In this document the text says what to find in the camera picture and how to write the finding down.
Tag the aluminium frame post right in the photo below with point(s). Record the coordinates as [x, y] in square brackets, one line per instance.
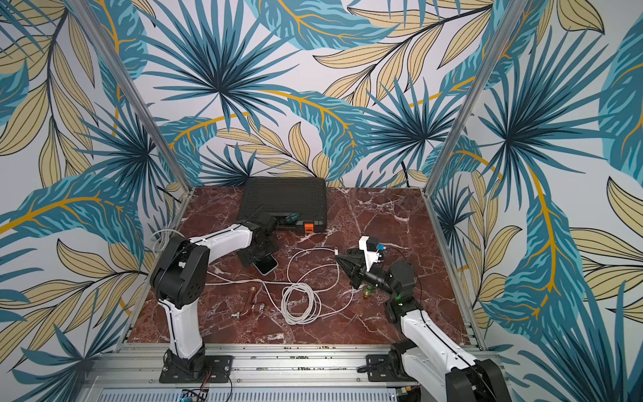
[499, 40]

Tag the brown-handled screwdriver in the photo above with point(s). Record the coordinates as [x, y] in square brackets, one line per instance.
[249, 302]

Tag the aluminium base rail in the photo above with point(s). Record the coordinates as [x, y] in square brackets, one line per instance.
[245, 372]

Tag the black plastic tool case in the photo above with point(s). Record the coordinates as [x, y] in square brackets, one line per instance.
[282, 196]

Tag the aluminium frame post left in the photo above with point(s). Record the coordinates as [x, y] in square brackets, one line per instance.
[99, 37]

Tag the teal-handled screwdriver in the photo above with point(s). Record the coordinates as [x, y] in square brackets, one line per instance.
[291, 219]

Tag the smartphone with pink case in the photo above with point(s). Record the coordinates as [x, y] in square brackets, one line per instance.
[266, 265]

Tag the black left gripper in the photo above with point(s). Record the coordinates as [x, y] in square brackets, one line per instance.
[247, 257]

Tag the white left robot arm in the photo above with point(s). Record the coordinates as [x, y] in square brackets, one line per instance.
[179, 279]

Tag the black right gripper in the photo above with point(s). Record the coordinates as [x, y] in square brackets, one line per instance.
[359, 268]

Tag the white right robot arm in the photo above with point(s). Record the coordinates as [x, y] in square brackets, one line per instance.
[432, 336]

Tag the aluminium frame post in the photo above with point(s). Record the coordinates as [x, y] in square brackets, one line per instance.
[99, 37]
[499, 40]

